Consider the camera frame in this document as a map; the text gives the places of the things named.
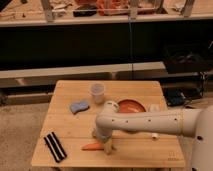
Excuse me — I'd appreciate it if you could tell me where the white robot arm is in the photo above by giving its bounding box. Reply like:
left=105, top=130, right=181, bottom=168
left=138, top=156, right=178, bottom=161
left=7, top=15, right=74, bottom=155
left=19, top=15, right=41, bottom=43
left=93, top=101, right=213, bottom=171

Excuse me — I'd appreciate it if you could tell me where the translucent ceramic cup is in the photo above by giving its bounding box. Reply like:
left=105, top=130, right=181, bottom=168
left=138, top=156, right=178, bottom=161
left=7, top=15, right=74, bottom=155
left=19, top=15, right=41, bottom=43
left=89, top=82, right=105, bottom=104

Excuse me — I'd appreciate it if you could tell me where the wooden table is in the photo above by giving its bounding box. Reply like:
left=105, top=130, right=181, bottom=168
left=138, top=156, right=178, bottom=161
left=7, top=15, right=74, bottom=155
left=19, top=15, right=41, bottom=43
left=31, top=80, right=185, bottom=168

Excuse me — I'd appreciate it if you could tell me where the orange plate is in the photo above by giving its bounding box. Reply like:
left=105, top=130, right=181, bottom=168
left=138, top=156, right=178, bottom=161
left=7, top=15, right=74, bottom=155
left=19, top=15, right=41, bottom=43
left=118, top=99, right=146, bottom=113

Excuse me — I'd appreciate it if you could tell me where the blue sponge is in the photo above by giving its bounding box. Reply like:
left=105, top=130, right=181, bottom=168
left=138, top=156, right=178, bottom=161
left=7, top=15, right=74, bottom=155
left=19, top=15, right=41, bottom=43
left=70, top=100, right=90, bottom=114

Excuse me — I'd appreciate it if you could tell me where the white squeeze bottle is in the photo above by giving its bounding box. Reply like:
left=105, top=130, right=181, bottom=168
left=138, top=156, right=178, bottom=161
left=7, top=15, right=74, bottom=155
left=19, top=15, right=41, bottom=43
left=149, top=104, right=160, bottom=140

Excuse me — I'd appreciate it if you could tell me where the black box on floor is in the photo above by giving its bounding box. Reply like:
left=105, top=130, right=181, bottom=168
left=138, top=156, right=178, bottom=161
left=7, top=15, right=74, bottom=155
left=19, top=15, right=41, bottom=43
left=164, top=88, right=201, bottom=106

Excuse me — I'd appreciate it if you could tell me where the orange object on shelf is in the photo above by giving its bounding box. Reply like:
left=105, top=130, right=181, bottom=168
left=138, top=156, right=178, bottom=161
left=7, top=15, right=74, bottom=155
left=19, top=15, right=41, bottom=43
left=96, top=0, right=129, bottom=16

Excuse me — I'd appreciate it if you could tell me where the metal shelf rail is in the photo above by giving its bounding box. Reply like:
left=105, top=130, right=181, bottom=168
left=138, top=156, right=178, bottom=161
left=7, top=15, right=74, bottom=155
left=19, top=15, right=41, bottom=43
left=0, top=62, right=165, bottom=88

